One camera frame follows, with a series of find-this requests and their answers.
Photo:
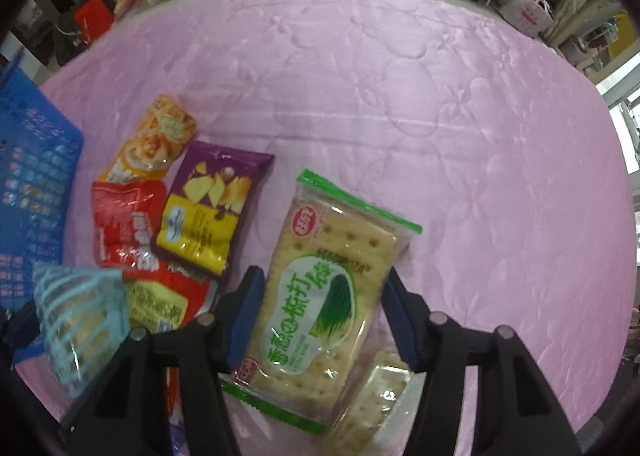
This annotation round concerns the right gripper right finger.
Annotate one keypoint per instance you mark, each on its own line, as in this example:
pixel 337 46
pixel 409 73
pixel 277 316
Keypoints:
pixel 517 412

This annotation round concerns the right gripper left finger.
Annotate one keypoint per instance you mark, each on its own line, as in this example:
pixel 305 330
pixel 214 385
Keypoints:
pixel 123 411

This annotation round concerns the orange cartoon snack packet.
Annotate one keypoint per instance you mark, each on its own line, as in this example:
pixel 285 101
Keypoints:
pixel 174 412

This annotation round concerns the light blue wafer packet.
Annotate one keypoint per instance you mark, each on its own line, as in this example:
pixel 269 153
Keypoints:
pixel 83 316

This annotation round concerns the large red yellow snack bag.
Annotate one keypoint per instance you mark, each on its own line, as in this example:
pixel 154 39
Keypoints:
pixel 169 298

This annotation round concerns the clear cracker sleeve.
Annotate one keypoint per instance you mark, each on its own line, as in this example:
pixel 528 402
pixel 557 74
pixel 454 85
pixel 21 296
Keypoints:
pixel 372 402

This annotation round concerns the small red snack bag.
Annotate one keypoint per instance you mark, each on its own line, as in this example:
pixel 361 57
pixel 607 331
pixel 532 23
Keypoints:
pixel 126 217

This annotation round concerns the purple yellow snack bag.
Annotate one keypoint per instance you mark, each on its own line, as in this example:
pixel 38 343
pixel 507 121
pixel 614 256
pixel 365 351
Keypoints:
pixel 207 204

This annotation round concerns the green scallion cracker packet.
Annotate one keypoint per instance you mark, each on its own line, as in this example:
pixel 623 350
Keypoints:
pixel 324 284

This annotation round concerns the blue plastic basket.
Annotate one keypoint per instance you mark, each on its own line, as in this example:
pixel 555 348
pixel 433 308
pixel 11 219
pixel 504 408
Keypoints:
pixel 40 150

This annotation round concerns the orange chips snack bag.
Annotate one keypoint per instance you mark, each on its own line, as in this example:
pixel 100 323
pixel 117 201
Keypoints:
pixel 161 136

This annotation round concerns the pink quilted table cover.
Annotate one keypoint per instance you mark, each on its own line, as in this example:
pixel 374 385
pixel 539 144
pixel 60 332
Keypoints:
pixel 502 152

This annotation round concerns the black bag on floor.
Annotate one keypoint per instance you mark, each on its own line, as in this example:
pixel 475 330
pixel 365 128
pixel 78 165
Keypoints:
pixel 68 39

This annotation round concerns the red bag on floor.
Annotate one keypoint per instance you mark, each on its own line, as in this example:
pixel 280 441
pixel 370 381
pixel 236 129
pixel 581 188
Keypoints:
pixel 94 19

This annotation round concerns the pink tote bag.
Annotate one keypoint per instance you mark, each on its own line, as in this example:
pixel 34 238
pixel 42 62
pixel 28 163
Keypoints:
pixel 529 17

